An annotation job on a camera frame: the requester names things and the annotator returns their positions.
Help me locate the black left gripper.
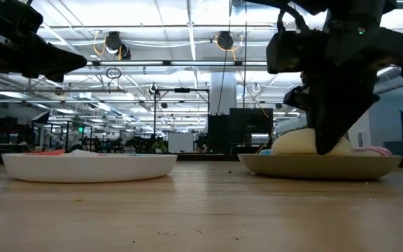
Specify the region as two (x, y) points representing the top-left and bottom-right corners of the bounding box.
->
(0, 0), (88, 83)

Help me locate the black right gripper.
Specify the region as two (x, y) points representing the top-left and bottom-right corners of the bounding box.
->
(283, 13), (403, 155)

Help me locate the large chocolate frosted donut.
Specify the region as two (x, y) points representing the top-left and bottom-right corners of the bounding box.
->
(270, 127), (353, 157)

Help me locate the large pink frosted donut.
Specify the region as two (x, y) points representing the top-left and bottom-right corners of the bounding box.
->
(351, 146), (394, 158)

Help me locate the small red frosted donut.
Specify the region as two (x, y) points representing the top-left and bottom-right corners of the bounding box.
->
(24, 149), (66, 157)

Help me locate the grey-green round plate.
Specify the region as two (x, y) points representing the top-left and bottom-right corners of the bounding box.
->
(237, 153), (403, 181)

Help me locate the black monitor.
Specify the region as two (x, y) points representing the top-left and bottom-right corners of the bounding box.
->
(228, 107), (274, 134)

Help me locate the white pillar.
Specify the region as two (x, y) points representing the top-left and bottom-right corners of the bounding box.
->
(209, 71), (238, 116)

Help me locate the black cabinet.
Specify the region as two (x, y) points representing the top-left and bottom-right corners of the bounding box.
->
(206, 114), (231, 155)

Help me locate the white round plate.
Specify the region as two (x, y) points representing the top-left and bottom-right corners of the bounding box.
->
(1, 153), (178, 183)

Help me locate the white board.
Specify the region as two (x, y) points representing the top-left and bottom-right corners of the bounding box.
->
(167, 132), (195, 154)

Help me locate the hanging black cable ring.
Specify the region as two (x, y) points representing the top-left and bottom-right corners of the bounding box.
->
(104, 67), (122, 80)

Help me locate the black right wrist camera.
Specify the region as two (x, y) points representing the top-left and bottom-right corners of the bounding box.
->
(266, 27), (314, 75)

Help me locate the black ceiling cable reel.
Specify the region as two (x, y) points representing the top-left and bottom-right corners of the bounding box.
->
(104, 30), (132, 61)
(215, 30), (236, 52)

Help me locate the black workstation frame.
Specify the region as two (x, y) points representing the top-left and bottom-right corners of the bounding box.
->
(29, 111), (94, 153)

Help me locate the black hanging cable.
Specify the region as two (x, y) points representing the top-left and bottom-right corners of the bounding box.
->
(242, 0), (248, 109)

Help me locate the black tall stand frame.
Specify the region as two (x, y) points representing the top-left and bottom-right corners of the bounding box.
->
(152, 87), (211, 141)

